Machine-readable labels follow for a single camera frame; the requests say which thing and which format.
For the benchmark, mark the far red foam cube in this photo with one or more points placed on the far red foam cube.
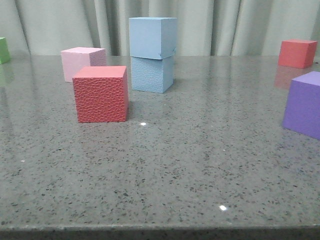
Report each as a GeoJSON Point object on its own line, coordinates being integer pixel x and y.
{"type": "Point", "coordinates": [297, 53]}

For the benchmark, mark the light blue foam cube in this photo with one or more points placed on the light blue foam cube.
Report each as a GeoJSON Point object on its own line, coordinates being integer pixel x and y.
{"type": "Point", "coordinates": [153, 37]}

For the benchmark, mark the pink foam cube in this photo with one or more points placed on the pink foam cube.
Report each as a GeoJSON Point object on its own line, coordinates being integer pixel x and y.
{"type": "Point", "coordinates": [74, 59]}

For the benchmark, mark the near purple foam cube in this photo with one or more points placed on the near purple foam cube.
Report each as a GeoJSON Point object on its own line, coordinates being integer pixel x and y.
{"type": "Point", "coordinates": [302, 111]}

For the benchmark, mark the grey curtain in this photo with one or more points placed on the grey curtain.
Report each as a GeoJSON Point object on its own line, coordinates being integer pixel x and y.
{"type": "Point", "coordinates": [205, 27]}

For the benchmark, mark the green foam cube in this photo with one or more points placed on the green foam cube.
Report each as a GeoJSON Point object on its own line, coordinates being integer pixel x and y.
{"type": "Point", "coordinates": [4, 52]}

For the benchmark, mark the red foam cube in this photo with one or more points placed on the red foam cube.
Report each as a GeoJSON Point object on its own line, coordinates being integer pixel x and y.
{"type": "Point", "coordinates": [101, 94]}
{"type": "Point", "coordinates": [297, 53]}

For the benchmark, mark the near red foam cube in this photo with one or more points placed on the near red foam cube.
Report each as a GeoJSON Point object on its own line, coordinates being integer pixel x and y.
{"type": "Point", "coordinates": [101, 94]}

